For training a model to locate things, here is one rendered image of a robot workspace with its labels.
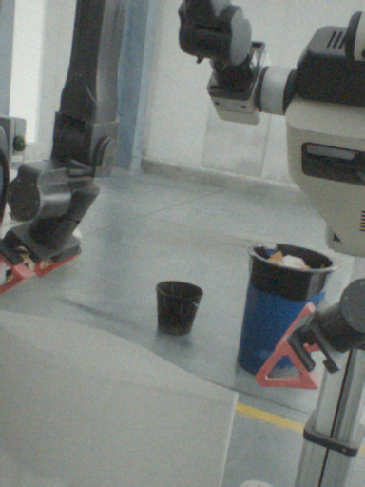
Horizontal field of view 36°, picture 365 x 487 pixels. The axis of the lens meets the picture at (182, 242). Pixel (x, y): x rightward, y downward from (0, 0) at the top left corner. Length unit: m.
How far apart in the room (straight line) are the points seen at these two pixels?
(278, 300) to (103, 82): 2.31
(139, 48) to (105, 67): 8.78
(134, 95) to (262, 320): 6.91
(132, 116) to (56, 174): 8.80
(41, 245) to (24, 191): 0.11
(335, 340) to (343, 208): 0.51
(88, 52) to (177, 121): 8.72
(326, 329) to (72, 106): 0.42
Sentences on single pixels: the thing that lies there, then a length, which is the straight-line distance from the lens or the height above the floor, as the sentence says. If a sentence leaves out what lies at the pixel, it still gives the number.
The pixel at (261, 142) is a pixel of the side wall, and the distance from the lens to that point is 8.99.
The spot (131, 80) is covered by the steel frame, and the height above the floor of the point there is 1.46.
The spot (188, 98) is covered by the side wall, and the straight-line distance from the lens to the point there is 9.39.
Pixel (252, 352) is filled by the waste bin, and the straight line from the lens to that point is 3.13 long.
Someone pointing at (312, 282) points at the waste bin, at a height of 0.58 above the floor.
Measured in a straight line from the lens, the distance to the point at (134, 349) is 0.87.
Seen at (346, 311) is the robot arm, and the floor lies 1.22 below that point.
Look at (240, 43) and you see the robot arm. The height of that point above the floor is 1.51.
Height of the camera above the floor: 1.42
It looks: 15 degrees down
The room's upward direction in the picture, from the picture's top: 8 degrees clockwise
